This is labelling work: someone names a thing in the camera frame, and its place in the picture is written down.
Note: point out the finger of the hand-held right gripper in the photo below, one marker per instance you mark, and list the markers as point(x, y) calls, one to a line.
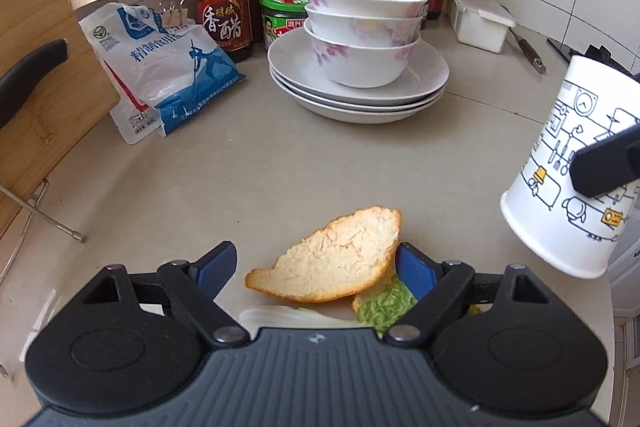
point(605, 167)

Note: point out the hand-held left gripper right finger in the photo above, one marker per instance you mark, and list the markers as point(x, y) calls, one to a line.
point(412, 272)

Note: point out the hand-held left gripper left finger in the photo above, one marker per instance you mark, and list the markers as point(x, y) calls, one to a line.
point(215, 269)

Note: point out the white printed paper cup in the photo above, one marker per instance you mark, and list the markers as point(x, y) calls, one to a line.
point(560, 132)

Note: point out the orange peel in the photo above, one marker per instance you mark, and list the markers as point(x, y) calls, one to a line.
point(330, 259)

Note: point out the green peel piece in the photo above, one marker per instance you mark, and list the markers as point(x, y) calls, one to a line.
point(387, 304)

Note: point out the black glass gas stove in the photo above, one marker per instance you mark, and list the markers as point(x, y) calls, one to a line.
point(595, 54)

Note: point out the metal kitchen spatula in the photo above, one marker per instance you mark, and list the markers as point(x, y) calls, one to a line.
point(530, 52)

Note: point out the white lidded plastic container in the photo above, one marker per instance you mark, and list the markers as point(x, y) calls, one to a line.
point(480, 19)

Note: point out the blue and white salt bag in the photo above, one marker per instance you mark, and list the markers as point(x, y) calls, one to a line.
point(165, 77)

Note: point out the green lidded jar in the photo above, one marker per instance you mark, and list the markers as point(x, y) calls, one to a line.
point(282, 14)

